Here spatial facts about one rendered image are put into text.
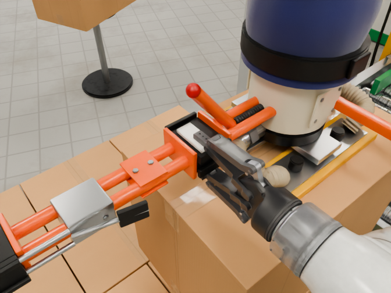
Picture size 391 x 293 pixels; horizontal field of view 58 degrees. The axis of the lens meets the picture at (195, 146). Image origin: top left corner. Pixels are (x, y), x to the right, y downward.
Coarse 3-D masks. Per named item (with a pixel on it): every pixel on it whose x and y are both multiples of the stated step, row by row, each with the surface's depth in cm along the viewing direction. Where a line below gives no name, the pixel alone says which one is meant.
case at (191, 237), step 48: (240, 96) 94; (144, 144) 80; (384, 144) 81; (192, 192) 70; (336, 192) 70; (384, 192) 85; (144, 240) 97; (192, 240) 66; (240, 240) 62; (192, 288) 80; (240, 288) 58; (288, 288) 77
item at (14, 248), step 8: (0, 216) 47; (0, 224) 47; (8, 224) 47; (0, 232) 46; (8, 232) 46; (0, 240) 45; (8, 240) 45; (16, 240) 45; (0, 248) 44; (8, 248) 44; (16, 248) 44; (0, 256) 43; (8, 256) 43; (24, 264) 46
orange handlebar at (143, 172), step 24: (216, 120) 65; (264, 120) 66; (360, 120) 67; (384, 120) 65; (168, 144) 60; (120, 168) 56; (144, 168) 55; (168, 168) 56; (120, 192) 52; (144, 192) 54; (48, 216) 50
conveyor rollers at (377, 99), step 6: (372, 84) 190; (390, 84) 191; (366, 90) 185; (384, 90) 186; (390, 90) 184; (372, 96) 183; (378, 96) 181; (384, 96) 180; (390, 96) 184; (378, 102) 182; (384, 102) 179; (390, 102) 177; (384, 108) 173; (390, 108) 178; (390, 114) 171; (390, 210) 130; (384, 216) 131; (390, 216) 129; (390, 222) 130
